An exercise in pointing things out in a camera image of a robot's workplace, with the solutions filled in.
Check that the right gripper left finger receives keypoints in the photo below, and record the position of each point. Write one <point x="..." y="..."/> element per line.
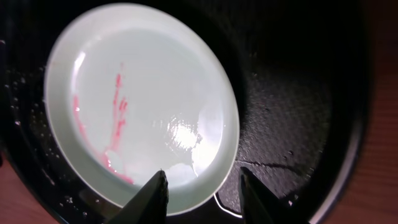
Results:
<point x="148" y="206"/>

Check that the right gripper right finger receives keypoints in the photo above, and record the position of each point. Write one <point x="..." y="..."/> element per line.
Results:
<point x="259" y="205"/>

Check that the light blue plate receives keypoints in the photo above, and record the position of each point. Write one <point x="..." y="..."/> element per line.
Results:
<point x="131" y="90"/>

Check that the black round tray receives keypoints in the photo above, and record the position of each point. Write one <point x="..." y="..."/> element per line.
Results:
<point x="299" y="70"/>

